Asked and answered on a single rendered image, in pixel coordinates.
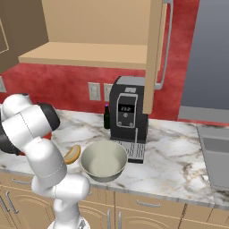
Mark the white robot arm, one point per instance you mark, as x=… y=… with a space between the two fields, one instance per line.
x=44 y=161

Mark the pale grey bowl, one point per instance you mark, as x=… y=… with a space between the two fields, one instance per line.
x=104 y=162

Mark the hotdog bun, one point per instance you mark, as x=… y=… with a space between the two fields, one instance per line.
x=73 y=154

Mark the red bowl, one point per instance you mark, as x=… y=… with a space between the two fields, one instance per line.
x=47 y=137

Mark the dark green bottle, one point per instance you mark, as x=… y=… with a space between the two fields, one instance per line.
x=106 y=119

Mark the black coffee machine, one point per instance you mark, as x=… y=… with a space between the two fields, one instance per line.
x=126 y=119

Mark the open tan cupboard door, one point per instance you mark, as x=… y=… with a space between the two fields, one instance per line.
x=152 y=53

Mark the tan drawer front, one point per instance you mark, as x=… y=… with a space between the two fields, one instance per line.
x=9 y=179
x=208 y=216
x=149 y=205

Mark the tan base cupboard door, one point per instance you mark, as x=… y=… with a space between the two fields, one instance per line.
x=149 y=223
x=97 y=214
x=27 y=208

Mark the grey sink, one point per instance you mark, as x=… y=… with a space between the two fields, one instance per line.
x=216 y=155

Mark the grey wall outlet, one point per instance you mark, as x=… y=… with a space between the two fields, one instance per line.
x=107 y=92
x=1 y=85
x=94 y=91

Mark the open tan wall cupboard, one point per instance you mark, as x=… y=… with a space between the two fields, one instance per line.
x=89 y=35

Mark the brown wall cupboard door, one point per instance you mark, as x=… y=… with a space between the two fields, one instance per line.
x=18 y=29

